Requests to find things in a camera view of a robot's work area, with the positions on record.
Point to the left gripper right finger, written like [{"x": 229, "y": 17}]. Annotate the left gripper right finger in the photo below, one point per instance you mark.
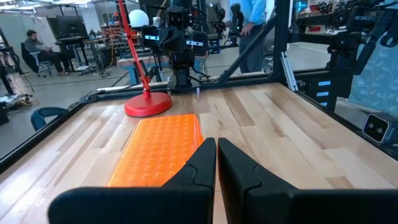
[{"x": 280, "y": 205}]

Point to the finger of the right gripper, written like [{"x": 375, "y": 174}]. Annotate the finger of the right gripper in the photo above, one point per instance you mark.
[
  {"x": 167, "y": 40},
  {"x": 180, "y": 42}
]

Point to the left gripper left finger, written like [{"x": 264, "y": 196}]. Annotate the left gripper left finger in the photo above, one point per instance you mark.
[{"x": 155, "y": 205}]

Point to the clear box with orange lid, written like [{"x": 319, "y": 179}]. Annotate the clear box with orange lid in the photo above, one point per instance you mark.
[{"x": 155, "y": 149}]

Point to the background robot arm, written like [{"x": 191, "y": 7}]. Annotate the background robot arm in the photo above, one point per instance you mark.
[
  {"x": 236, "y": 18},
  {"x": 357, "y": 21}
]

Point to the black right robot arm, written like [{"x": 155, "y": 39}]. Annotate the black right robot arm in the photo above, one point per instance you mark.
[{"x": 182, "y": 67}]

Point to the black controller box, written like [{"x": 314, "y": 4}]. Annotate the black controller box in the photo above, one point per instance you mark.
[{"x": 339, "y": 87}]

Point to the white globe lamp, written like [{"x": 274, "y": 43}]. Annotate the white globe lamp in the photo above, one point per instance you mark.
[{"x": 139, "y": 18}]

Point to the blue-legged workbench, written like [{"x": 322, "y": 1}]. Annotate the blue-legged workbench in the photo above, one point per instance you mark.
[{"x": 133, "y": 70}]

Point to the person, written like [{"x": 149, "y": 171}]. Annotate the person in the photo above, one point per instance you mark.
[
  {"x": 253, "y": 12},
  {"x": 37, "y": 46}
]

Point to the red desk lamp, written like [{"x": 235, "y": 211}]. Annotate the red desk lamp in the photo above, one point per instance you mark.
[{"x": 147, "y": 105}]

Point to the black monitor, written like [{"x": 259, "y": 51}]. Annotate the black monitor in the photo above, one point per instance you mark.
[{"x": 66, "y": 26}]

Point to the black office chair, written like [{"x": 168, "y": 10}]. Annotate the black office chair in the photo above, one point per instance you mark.
[{"x": 29, "y": 60}]

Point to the black table clamp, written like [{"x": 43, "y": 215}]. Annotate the black table clamp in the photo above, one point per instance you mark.
[{"x": 46, "y": 112}]

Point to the blue patterned panel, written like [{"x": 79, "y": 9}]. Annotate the blue patterned panel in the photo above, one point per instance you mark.
[{"x": 376, "y": 81}]

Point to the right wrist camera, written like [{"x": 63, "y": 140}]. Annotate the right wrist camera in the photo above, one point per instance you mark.
[{"x": 177, "y": 18}]

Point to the white metal bracket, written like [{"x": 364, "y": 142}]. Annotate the white metal bracket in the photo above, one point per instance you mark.
[{"x": 289, "y": 71}]

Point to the black depth camera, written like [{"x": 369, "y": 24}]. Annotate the black depth camera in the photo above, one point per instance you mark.
[{"x": 376, "y": 128}]

